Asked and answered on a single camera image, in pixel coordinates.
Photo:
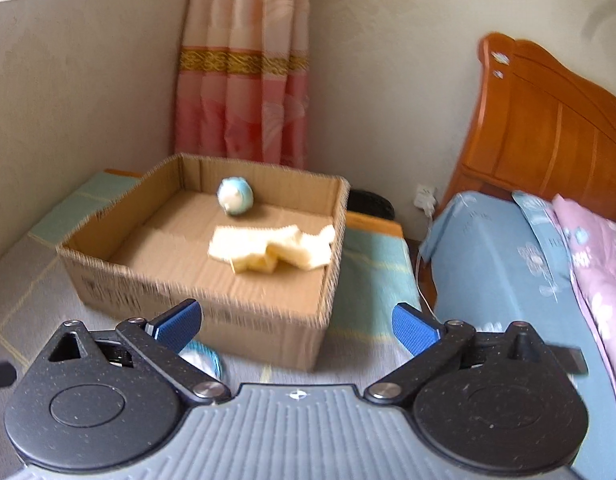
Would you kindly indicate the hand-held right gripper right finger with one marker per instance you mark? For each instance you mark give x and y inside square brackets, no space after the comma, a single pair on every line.
[413,330]

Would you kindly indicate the black trash bin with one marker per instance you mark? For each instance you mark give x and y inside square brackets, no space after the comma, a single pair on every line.
[370,202]

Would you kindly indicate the orange wooden headboard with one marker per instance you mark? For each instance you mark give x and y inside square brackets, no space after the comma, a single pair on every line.
[538,125]

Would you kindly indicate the pale yellow cloth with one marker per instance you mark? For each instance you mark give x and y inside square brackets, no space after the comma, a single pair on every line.
[288,252]

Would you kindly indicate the pink patterned curtain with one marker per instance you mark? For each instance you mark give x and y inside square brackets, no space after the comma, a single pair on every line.
[237,85]

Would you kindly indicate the light blue bed sheet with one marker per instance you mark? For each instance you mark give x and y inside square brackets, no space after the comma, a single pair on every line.
[488,270]

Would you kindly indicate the white wall socket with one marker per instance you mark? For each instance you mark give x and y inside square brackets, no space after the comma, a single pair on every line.
[417,195]

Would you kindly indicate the light blue round soft item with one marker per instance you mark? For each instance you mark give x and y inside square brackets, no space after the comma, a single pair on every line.
[208,358]

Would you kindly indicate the green grey checkered mat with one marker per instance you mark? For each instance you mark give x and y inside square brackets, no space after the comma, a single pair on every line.
[373,270]

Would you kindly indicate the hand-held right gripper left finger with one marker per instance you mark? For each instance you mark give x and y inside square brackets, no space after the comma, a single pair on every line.
[180,322]

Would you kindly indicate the cardboard box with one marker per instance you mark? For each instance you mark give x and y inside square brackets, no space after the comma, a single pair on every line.
[177,230]

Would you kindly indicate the blue floral pillow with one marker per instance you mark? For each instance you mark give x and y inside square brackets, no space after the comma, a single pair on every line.
[538,225]

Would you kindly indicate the light blue plush toy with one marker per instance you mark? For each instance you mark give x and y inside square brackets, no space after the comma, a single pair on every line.
[235,195]

